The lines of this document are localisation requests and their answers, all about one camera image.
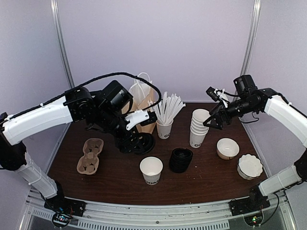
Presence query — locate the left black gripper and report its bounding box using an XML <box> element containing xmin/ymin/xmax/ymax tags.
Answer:
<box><xmin>93</xmin><ymin>106</ymin><xmax>145</xmax><ymax>155</ymax></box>

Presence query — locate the brown paper bag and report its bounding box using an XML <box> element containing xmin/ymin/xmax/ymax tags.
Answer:
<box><xmin>129</xmin><ymin>79</ymin><xmax>156</xmax><ymax>134</ymax></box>

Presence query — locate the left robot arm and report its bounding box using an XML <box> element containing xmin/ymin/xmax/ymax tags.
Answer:
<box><xmin>0</xmin><ymin>80</ymin><xmax>155</xmax><ymax>213</ymax></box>

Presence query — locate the bundle of wrapped straws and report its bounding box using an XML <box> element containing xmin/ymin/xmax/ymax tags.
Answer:
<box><xmin>149</xmin><ymin>92</ymin><xmax>186</xmax><ymax>125</ymax></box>

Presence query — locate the paper cup holding straws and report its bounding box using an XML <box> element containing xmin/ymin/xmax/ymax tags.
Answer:
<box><xmin>156</xmin><ymin>120</ymin><xmax>174</xmax><ymax>139</ymax></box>

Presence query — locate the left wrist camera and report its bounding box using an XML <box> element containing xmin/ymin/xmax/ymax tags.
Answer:
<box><xmin>125</xmin><ymin>110</ymin><xmax>157</xmax><ymax>130</ymax></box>

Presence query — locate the stack of black lids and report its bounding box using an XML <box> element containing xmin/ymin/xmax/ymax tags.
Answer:
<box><xmin>169</xmin><ymin>148</ymin><xmax>193</xmax><ymax>173</ymax></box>

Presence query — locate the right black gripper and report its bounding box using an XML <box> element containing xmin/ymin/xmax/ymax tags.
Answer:
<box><xmin>203</xmin><ymin>97</ymin><xmax>258</xmax><ymax>131</ymax></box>

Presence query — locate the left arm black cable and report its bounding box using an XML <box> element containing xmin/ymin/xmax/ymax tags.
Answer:
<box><xmin>7</xmin><ymin>71</ymin><xmax>163</xmax><ymax>120</ymax></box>

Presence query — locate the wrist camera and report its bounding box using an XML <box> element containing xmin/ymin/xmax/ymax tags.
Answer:
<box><xmin>125</xmin><ymin>110</ymin><xmax>157</xmax><ymax>130</ymax></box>
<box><xmin>206</xmin><ymin>87</ymin><xmax>230</xmax><ymax>108</ymax></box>

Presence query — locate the left metal wall post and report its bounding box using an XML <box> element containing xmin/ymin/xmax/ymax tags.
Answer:
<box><xmin>50</xmin><ymin>0</ymin><xmax>75</xmax><ymax>88</ymax></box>

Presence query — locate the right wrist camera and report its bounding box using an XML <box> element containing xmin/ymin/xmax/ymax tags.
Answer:
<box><xmin>206</xmin><ymin>87</ymin><xmax>230</xmax><ymax>108</ymax></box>

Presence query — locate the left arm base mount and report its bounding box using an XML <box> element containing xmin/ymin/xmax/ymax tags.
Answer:
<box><xmin>41</xmin><ymin>196</ymin><xmax>86</xmax><ymax>228</ymax></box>

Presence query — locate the black cup lid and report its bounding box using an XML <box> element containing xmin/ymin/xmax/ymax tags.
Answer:
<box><xmin>134</xmin><ymin>133</ymin><xmax>155</xmax><ymax>155</ymax></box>

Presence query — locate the white paper coffee cup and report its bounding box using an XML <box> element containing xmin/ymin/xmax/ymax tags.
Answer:
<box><xmin>139</xmin><ymin>156</ymin><xmax>164</xmax><ymax>185</ymax></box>

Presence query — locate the white round bowl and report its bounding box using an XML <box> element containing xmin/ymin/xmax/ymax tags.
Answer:
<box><xmin>216</xmin><ymin>138</ymin><xmax>240</xmax><ymax>160</ymax></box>

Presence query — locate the right metal wall post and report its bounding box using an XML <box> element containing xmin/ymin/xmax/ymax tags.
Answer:
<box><xmin>240</xmin><ymin>0</ymin><xmax>261</xmax><ymax>76</ymax></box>

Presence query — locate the white scalloped bowl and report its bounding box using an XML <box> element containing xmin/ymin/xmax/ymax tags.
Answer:
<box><xmin>237</xmin><ymin>154</ymin><xmax>263</xmax><ymax>180</ymax></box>

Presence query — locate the metal wall post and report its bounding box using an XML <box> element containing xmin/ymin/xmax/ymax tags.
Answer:
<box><xmin>50</xmin><ymin>0</ymin><xmax>75</xmax><ymax>88</ymax></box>
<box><xmin>240</xmin><ymin>0</ymin><xmax>261</xmax><ymax>76</ymax></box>

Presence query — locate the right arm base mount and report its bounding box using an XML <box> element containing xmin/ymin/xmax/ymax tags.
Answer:
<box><xmin>228</xmin><ymin>197</ymin><xmax>270</xmax><ymax>227</ymax></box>

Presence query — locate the aluminium front rail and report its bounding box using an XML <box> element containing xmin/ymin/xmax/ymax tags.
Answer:
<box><xmin>24</xmin><ymin>186</ymin><xmax>293</xmax><ymax>230</ymax></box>

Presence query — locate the stack of white paper cups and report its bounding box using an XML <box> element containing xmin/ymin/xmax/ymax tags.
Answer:
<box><xmin>189</xmin><ymin>108</ymin><xmax>210</xmax><ymax>148</ymax></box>

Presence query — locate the cardboard cup carrier tray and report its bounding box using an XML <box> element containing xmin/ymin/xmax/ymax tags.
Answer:
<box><xmin>76</xmin><ymin>138</ymin><xmax>104</xmax><ymax>175</ymax></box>

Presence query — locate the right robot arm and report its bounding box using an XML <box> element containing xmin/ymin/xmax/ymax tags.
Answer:
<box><xmin>203</xmin><ymin>75</ymin><xmax>307</xmax><ymax>212</ymax></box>

